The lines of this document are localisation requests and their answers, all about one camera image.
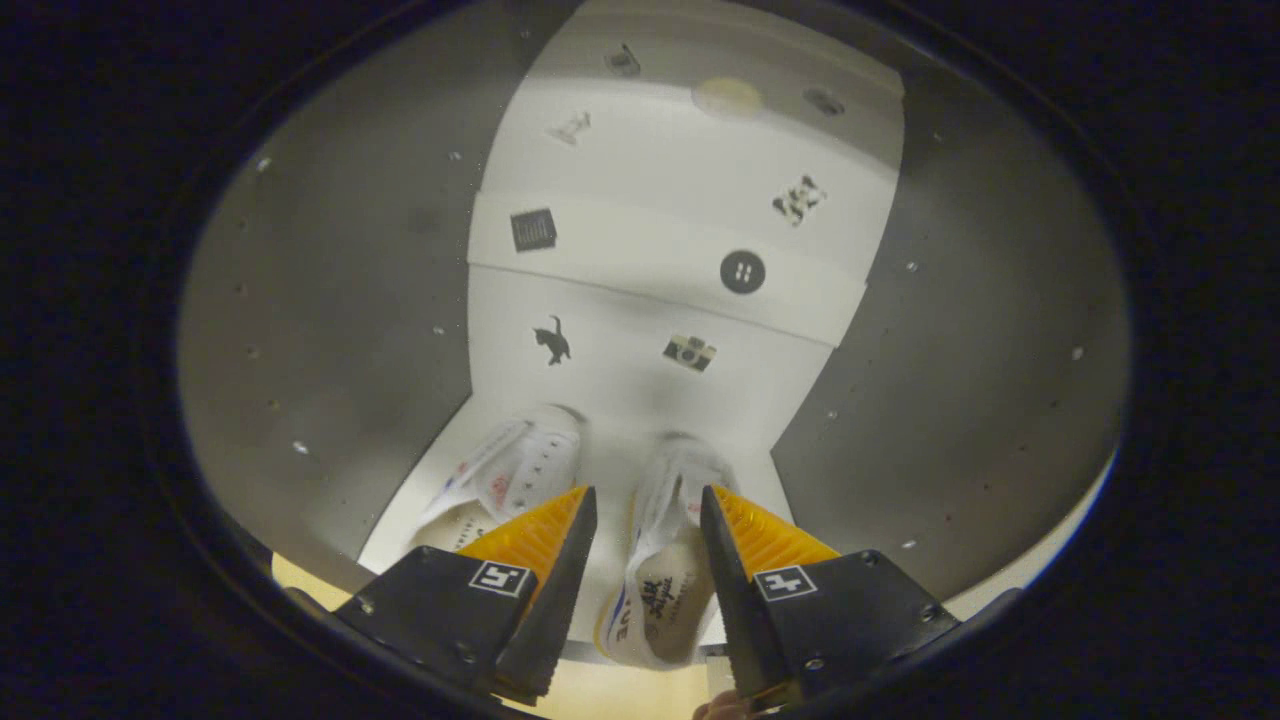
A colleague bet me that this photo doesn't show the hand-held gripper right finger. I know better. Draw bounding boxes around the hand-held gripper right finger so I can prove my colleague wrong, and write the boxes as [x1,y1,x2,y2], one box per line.
[700,484,961,706]

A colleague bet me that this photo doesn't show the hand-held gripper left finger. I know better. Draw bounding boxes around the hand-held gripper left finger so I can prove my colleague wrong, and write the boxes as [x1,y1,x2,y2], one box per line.
[330,485,599,701]

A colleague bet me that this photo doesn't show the white sneaker shoe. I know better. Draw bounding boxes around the white sneaker shoe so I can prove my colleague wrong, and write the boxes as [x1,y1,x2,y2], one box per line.
[405,405,586,556]
[595,433,736,671]

